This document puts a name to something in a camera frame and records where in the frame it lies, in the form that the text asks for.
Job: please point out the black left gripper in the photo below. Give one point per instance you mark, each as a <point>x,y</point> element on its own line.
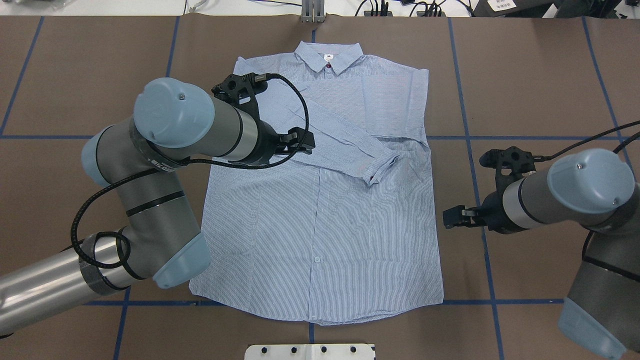
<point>268,146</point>

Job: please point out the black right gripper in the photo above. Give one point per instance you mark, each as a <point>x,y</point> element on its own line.
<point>492,213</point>

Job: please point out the light blue striped shirt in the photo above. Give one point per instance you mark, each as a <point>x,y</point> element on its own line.
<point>344,235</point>

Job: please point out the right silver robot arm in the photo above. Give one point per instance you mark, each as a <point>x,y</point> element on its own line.
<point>597,190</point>

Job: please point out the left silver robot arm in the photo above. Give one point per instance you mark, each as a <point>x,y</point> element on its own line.
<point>140,224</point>

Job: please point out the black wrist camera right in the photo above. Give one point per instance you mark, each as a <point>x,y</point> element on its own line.
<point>510,165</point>

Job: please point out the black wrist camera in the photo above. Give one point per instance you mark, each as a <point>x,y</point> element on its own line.
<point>510,165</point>
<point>240,92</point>

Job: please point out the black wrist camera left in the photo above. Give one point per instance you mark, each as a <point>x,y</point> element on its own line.
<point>240,92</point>

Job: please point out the aluminium frame post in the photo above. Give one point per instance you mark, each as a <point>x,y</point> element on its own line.
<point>313,11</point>

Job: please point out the white camera mast base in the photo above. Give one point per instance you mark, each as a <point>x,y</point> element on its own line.
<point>331,351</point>

